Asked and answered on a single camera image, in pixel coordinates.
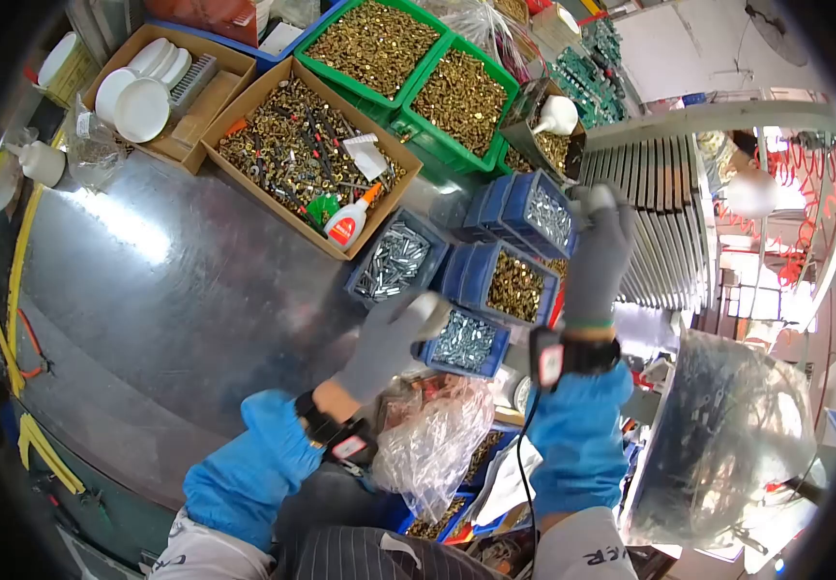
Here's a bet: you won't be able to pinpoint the person's left hand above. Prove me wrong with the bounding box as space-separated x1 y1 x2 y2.
331 289 455 406

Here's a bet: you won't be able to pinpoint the person's right hand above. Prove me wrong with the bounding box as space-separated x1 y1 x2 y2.
563 181 637 329

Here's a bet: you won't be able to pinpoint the person's right fingers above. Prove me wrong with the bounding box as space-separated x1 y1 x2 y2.
569 181 637 236

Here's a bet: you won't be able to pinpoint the person's left fingers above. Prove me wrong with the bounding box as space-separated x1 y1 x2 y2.
402 289 455 348

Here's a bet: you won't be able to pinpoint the blue bin of silver screws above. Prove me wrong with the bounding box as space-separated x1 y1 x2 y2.
460 170 580 261
412 304 512 380

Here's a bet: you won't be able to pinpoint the grey slatted metal rack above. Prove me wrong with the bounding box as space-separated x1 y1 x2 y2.
579 133 718 314

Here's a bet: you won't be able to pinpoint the blue bin of silver bolts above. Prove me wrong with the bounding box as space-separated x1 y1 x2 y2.
344 207 452 310

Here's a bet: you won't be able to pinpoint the dark metal box brass parts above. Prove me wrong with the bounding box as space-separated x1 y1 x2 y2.
499 77 587 183

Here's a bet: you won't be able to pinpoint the blue bin of brass nuts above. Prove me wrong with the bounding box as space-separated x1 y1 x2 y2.
438 241 562 329

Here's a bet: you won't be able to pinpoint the white squeeze bottle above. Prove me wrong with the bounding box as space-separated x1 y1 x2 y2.
6 140 68 189
531 95 580 137

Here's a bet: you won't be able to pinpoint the white glue bottle orange tip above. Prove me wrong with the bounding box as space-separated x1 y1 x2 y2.
323 181 384 252

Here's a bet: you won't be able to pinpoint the pile of green parts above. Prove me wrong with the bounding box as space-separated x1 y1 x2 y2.
544 18 631 130

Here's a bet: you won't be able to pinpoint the crumpled clear plastic bag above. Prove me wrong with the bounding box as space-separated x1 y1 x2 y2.
371 374 497 524

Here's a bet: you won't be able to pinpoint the blue bin of brass parts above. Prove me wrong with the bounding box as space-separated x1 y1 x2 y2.
397 492 478 545
460 426 522 490

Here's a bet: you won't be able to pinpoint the black wrist band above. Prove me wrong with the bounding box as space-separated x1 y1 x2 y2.
293 390 380 466
528 325 622 394

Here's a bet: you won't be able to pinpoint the green bin of brass screws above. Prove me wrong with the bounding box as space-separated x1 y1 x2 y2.
392 35 521 176
293 0 454 111

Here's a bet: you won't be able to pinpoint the white cloth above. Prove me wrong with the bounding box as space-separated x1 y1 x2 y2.
470 434 544 528

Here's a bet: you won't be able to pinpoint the cardboard box of mixed hardware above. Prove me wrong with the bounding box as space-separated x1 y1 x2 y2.
202 57 424 262

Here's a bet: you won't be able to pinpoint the clear bag of brass parts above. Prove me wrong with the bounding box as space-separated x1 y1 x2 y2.
428 0 535 82

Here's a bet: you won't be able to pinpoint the person's body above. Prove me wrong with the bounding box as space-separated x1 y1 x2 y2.
148 464 640 580

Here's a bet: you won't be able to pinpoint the large clear bag dark parts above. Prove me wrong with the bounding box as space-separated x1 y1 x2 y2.
619 329 819 553

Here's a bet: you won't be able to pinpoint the blue plastic tray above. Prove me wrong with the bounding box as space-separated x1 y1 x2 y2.
144 0 350 73

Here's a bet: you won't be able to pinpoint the cardboard box of white lids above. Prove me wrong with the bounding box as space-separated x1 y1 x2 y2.
83 24 258 175

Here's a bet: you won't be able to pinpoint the red carton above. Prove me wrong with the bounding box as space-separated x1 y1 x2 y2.
144 0 261 49

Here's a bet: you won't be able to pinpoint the small clear bag of parts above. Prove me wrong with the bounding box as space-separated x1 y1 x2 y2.
64 94 129 191

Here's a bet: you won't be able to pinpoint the yellow tub with white lid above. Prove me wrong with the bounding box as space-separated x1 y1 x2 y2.
35 31 102 110

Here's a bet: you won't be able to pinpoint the red coiled hose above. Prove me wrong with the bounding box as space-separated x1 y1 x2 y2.
711 141 836 287

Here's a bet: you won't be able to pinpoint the red handled pliers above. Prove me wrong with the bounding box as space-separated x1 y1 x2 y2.
16 307 55 380

